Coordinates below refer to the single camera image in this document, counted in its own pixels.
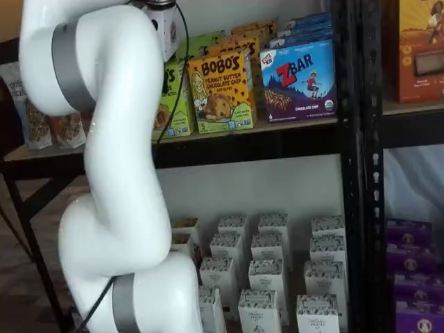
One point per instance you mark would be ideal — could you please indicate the black metal shelving rack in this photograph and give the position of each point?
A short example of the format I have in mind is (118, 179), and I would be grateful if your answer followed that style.
(347, 173)
(373, 104)

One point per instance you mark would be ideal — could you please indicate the wooden shelf board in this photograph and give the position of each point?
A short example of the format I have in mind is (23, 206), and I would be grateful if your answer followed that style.
(277, 126)
(412, 107)

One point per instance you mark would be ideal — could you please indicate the yellow Bobo's box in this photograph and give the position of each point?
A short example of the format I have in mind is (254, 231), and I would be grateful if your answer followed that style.
(239, 43)
(222, 93)
(253, 27)

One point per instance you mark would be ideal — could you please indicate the blue Zbar box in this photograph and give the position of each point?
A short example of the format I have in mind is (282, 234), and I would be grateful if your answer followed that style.
(301, 37)
(298, 83)
(308, 21)

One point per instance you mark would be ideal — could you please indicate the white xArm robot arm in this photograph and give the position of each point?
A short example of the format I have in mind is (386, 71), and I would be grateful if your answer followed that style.
(121, 138)

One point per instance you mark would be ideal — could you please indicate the black metal stand frame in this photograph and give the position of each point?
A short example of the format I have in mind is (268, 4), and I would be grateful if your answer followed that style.
(36, 243)

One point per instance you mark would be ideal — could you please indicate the orange carton box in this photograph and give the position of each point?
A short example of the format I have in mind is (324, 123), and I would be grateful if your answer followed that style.
(416, 34)

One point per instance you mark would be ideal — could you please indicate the yellow granola carton box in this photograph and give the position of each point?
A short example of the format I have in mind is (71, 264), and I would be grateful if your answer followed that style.
(185, 248)
(185, 224)

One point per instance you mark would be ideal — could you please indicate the white floral carton box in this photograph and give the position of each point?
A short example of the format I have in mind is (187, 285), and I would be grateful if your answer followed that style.
(213, 312)
(324, 277)
(227, 248)
(274, 223)
(258, 312)
(267, 246)
(265, 277)
(327, 226)
(233, 225)
(327, 249)
(216, 274)
(317, 315)

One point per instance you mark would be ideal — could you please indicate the purple carton box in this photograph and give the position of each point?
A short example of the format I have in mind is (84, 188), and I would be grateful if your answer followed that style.
(419, 288)
(421, 320)
(411, 260)
(409, 232)

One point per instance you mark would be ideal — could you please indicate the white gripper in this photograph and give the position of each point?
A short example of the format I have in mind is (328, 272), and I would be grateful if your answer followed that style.
(166, 31)

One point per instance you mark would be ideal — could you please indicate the red granola bag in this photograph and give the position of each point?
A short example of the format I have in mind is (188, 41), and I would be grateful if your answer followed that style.
(67, 133)

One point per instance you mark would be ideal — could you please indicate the green Bobo's box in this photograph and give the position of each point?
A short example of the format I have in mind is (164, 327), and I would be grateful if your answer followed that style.
(175, 100)
(204, 43)

